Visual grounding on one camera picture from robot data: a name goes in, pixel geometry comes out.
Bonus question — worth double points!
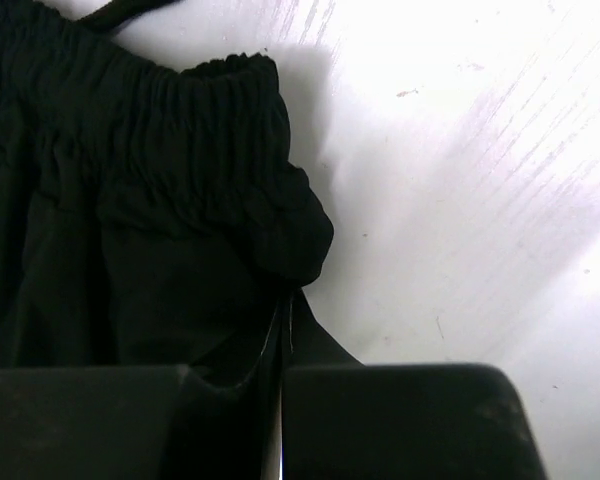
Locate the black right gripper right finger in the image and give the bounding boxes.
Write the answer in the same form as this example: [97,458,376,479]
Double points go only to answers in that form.
[282,290,362,368]

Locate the black trousers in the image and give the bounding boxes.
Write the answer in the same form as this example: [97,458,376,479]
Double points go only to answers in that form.
[0,1,333,379]

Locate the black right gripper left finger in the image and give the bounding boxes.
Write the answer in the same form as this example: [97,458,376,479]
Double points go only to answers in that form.
[194,301,285,479]

